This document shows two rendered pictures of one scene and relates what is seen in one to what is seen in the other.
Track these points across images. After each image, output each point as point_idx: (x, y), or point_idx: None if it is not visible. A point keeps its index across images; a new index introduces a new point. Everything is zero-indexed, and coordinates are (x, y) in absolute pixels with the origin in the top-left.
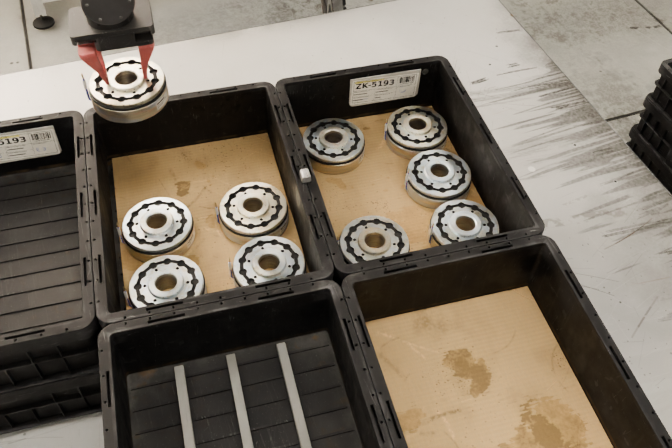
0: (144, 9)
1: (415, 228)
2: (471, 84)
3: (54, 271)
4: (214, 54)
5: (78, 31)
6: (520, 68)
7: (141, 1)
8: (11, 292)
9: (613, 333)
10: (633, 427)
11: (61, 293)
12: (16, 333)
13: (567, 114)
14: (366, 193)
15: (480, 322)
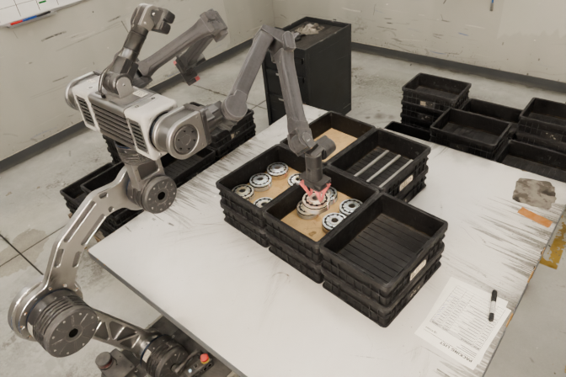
0: (304, 172)
1: (282, 182)
2: (174, 225)
3: (370, 240)
4: (203, 317)
5: (327, 177)
6: (155, 216)
7: (301, 176)
8: (386, 244)
9: None
10: (316, 127)
11: (374, 233)
12: (399, 201)
13: (178, 197)
14: (277, 195)
15: None
